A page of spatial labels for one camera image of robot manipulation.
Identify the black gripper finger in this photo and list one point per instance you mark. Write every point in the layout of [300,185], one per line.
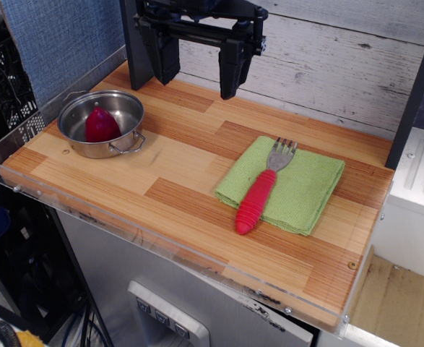
[164,54]
[234,62]

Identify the yellow black object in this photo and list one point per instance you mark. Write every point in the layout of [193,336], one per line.
[10,337]

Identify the dark grey post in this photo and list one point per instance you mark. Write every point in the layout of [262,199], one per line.
[408,119]
[140,70]

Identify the red handled metal fork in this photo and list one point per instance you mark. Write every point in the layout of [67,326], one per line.
[252,206]

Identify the green folded cloth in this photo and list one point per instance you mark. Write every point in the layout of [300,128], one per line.
[301,191]

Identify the white metal side unit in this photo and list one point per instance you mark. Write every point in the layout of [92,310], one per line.
[399,232]

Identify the red pepper toy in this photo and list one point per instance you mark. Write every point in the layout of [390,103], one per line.
[100,126]

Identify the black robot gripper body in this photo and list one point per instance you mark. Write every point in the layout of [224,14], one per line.
[211,23]

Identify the dark grey right post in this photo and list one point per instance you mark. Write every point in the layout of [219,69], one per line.
[408,119]

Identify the clear acrylic table guard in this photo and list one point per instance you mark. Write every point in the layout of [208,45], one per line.
[165,192]

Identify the dark grey left post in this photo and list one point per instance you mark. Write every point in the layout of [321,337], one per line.
[140,70]

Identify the stainless steel cabinet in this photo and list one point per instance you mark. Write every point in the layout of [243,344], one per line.
[146,299]

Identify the stainless steel pot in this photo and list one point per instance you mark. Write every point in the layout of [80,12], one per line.
[126,109]

